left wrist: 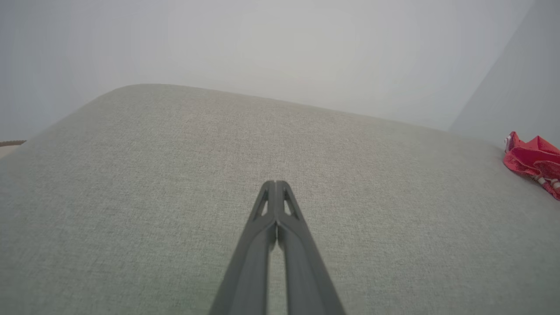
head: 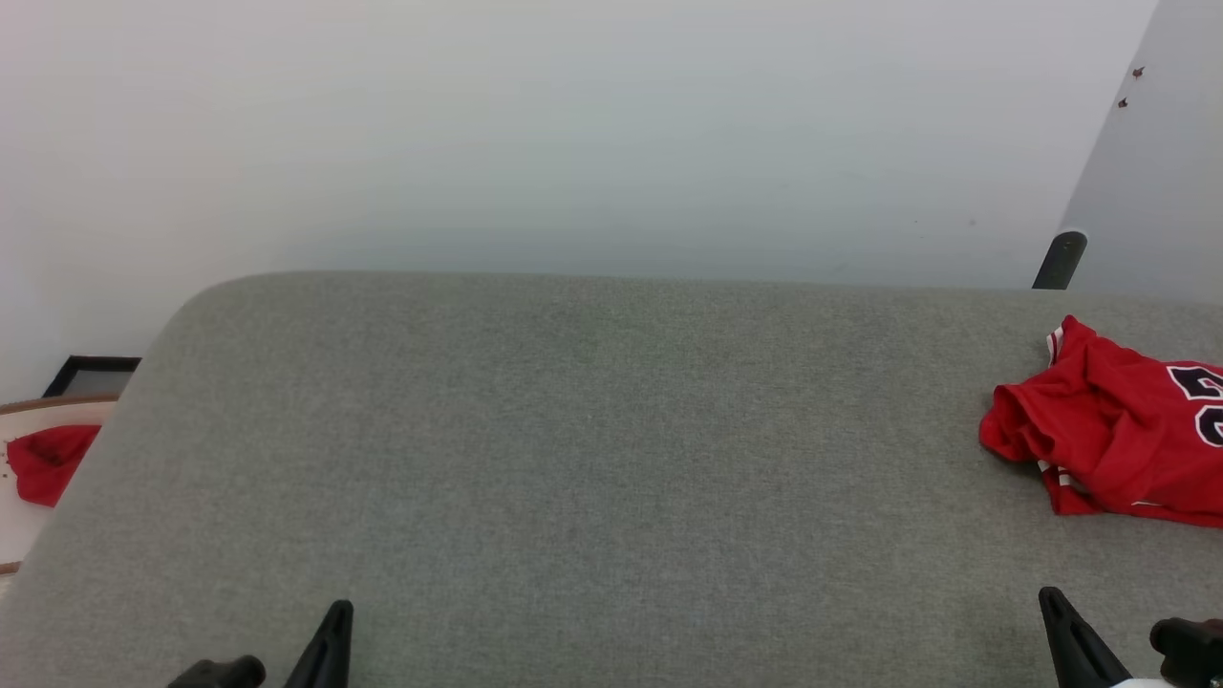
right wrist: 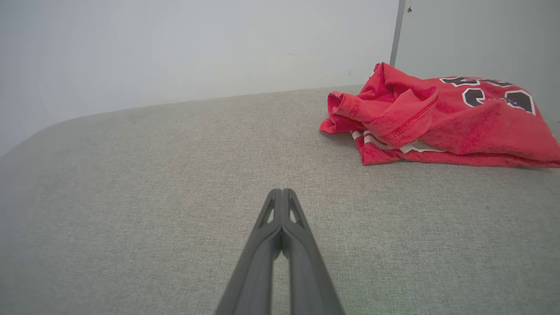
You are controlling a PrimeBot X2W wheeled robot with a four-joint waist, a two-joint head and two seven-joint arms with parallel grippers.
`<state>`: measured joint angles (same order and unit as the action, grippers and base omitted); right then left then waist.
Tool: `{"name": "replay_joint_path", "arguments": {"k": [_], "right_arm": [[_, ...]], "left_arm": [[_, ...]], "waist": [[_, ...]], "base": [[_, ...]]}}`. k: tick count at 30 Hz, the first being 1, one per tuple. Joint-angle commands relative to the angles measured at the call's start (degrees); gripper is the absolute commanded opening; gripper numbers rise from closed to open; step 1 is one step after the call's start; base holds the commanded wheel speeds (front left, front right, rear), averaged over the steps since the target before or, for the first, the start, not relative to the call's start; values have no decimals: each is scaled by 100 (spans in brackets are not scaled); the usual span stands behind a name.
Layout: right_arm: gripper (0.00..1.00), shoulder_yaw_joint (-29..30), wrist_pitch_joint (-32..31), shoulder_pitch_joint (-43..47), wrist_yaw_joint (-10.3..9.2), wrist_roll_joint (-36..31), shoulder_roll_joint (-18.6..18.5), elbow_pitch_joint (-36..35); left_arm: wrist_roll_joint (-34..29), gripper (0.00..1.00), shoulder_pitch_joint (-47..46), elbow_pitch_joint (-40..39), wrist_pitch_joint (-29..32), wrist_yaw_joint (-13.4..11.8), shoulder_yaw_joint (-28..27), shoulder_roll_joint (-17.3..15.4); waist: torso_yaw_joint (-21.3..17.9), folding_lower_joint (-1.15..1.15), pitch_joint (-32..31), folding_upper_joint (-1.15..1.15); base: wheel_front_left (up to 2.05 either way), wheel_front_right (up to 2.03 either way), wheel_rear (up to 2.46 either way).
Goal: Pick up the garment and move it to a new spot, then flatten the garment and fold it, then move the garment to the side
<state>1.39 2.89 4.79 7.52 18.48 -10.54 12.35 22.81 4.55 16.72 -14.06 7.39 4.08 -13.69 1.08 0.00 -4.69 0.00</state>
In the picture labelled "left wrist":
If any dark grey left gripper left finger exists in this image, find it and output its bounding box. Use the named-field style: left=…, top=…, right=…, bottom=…
left=209, top=180, right=277, bottom=315

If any red and white shirt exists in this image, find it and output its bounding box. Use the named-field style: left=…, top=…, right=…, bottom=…
left=503, top=131, right=560, bottom=201

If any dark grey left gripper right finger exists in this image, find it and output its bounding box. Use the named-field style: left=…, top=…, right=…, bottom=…
left=276, top=180, right=347, bottom=315

